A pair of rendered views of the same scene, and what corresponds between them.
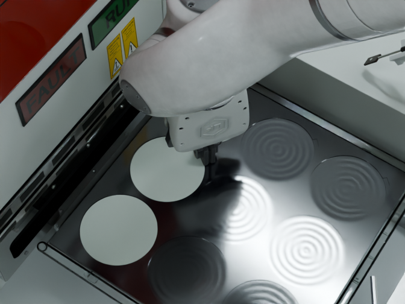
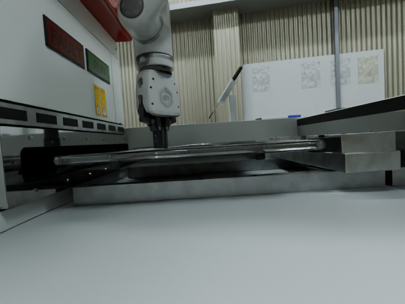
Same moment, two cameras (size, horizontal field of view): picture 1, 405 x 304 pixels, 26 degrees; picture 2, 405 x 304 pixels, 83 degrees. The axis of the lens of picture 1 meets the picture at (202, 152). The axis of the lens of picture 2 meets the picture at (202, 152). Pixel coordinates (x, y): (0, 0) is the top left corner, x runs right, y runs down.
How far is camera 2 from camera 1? 1.04 m
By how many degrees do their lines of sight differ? 63
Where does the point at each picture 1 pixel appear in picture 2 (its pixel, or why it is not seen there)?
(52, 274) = (65, 216)
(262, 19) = not seen: outside the picture
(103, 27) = (92, 64)
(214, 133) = (167, 104)
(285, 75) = (178, 142)
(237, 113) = (174, 93)
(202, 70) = not seen: outside the picture
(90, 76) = (86, 90)
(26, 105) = (50, 29)
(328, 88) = (199, 133)
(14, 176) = (33, 83)
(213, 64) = not seen: outside the picture
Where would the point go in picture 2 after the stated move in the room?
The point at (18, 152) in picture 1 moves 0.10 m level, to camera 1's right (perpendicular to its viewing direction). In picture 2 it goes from (40, 64) to (109, 72)
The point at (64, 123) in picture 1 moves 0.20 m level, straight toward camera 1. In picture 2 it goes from (72, 101) to (134, 76)
